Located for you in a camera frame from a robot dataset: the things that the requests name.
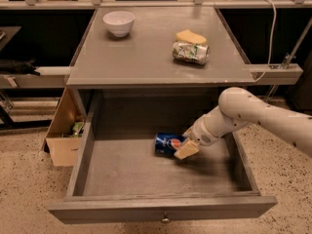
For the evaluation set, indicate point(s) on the metal drawer knob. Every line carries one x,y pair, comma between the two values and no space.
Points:
165,219

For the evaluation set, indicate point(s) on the black cloth on shelf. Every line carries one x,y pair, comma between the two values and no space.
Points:
9,66

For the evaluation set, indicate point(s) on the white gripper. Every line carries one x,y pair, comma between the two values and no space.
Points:
200,133

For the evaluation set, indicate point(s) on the cardboard box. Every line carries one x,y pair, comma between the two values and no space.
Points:
61,143

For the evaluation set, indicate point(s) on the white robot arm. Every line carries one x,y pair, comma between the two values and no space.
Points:
237,108

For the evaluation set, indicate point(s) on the white bowl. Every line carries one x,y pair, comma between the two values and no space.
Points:
119,23

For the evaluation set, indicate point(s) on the green item in box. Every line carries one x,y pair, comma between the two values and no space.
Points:
78,127

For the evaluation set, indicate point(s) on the blue pepsi can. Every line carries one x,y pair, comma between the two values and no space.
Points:
168,144

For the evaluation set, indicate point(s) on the grey cabinet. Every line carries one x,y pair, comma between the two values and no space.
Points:
137,78

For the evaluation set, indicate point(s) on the yellow sponge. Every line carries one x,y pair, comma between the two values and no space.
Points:
190,37

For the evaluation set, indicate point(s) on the open grey top drawer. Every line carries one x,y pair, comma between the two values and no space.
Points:
118,177

